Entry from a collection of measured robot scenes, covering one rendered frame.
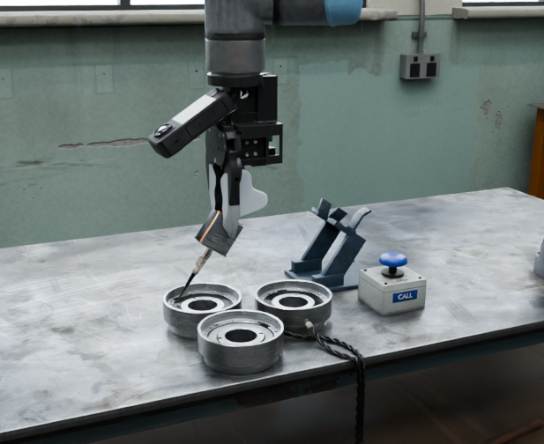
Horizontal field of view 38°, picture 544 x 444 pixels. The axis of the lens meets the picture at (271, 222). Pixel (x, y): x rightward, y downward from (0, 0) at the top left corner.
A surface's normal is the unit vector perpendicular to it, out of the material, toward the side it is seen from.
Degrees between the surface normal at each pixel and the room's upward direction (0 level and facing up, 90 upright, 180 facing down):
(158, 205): 90
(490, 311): 0
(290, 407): 0
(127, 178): 90
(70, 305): 0
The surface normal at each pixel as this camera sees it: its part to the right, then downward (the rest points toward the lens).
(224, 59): -0.37, 0.27
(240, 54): 0.23, 0.29
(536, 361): 0.00, -0.96
